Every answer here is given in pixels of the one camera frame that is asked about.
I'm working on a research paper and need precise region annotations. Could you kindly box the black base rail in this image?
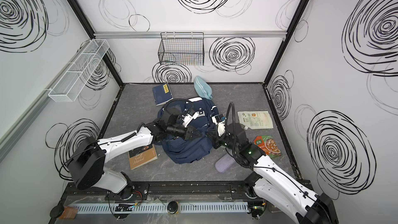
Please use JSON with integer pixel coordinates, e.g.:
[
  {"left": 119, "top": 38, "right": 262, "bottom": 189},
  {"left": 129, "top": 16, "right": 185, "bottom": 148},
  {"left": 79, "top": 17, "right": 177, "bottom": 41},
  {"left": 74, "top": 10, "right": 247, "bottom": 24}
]
[{"left": 63, "top": 181, "right": 254, "bottom": 200}]

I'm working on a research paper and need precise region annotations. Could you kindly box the green snack packet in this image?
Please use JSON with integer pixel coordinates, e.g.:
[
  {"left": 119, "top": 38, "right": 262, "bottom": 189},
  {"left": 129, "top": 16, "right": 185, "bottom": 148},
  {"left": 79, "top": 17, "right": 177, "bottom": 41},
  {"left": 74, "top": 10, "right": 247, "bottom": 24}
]
[{"left": 254, "top": 135, "right": 282, "bottom": 158}]

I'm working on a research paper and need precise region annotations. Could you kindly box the black wire basket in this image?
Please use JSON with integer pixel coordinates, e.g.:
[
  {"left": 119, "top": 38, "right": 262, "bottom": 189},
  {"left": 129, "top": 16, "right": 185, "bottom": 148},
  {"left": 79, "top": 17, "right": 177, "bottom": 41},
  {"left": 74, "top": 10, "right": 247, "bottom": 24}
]
[{"left": 158, "top": 32, "right": 205, "bottom": 66}]

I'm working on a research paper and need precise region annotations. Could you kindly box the black round knob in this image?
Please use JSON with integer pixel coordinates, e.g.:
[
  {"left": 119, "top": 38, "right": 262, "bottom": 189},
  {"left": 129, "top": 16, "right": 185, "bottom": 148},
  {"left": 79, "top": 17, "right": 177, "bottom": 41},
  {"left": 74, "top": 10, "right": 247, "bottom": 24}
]
[{"left": 167, "top": 201, "right": 179, "bottom": 215}]

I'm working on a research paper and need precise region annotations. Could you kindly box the navy blue student backpack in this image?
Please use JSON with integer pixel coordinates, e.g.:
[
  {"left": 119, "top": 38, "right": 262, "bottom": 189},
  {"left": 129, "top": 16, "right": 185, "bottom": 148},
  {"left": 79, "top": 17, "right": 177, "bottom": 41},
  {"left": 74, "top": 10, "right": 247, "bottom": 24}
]
[{"left": 157, "top": 97, "right": 219, "bottom": 164}]

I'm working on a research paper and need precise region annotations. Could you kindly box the brown hardcover book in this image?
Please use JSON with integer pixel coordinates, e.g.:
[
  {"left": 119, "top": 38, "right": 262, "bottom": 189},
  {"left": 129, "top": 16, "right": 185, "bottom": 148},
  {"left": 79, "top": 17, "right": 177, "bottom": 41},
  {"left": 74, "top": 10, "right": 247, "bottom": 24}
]
[{"left": 128, "top": 145, "right": 158, "bottom": 170}]

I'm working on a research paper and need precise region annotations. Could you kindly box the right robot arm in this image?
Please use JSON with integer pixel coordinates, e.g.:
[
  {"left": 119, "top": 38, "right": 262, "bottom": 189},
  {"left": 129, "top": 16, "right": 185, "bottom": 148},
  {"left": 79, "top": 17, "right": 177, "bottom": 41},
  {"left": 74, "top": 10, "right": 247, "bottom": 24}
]
[{"left": 208, "top": 103, "right": 339, "bottom": 224}]

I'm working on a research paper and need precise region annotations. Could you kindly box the white slotted cable duct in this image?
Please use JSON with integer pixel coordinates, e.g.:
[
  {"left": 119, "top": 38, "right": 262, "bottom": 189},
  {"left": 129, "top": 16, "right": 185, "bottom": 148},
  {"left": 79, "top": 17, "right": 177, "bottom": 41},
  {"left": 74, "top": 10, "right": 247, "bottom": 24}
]
[{"left": 69, "top": 202, "right": 249, "bottom": 214}]

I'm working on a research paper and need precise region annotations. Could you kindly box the dark blue book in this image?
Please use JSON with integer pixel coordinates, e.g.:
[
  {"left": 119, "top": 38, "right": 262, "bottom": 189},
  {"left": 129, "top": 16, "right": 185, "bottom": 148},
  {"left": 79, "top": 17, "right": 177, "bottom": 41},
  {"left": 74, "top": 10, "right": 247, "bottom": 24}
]
[{"left": 152, "top": 83, "right": 173, "bottom": 106}]

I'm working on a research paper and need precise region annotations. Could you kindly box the light teal pencil pouch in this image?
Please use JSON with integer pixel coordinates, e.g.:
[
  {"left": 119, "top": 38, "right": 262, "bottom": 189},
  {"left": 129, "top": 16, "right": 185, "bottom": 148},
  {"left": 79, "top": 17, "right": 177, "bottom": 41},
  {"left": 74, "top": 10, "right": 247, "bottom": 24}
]
[{"left": 194, "top": 76, "right": 213, "bottom": 100}]

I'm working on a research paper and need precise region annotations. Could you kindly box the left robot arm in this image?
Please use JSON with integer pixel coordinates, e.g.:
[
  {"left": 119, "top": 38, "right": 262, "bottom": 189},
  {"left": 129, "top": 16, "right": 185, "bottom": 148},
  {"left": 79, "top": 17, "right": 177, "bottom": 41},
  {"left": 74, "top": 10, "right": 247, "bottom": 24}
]
[{"left": 62, "top": 110, "right": 201, "bottom": 194}]

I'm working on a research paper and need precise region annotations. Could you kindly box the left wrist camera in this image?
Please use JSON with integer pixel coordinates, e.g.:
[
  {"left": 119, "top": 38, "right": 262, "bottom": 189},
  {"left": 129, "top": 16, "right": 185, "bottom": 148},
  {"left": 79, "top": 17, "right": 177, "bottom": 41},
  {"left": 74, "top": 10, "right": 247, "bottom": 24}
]
[{"left": 182, "top": 112, "right": 199, "bottom": 128}]

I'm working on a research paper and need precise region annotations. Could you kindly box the white refill pouch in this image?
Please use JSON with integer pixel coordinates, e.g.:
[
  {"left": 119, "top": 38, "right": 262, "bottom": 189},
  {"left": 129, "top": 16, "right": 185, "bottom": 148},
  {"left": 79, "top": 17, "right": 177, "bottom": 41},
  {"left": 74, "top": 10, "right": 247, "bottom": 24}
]
[{"left": 238, "top": 111, "right": 274, "bottom": 130}]

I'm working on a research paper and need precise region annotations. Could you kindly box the lavender glasses case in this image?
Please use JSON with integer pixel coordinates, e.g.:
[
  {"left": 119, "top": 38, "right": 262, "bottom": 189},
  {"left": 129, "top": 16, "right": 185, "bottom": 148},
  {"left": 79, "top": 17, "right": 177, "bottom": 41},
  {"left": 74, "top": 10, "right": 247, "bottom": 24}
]
[{"left": 215, "top": 154, "right": 236, "bottom": 173}]

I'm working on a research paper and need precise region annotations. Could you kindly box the black round cap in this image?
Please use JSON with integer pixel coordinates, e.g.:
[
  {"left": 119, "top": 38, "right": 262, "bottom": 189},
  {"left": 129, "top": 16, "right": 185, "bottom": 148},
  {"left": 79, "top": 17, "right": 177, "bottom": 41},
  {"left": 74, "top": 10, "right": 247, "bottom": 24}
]
[{"left": 50, "top": 204, "right": 65, "bottom": 219}]

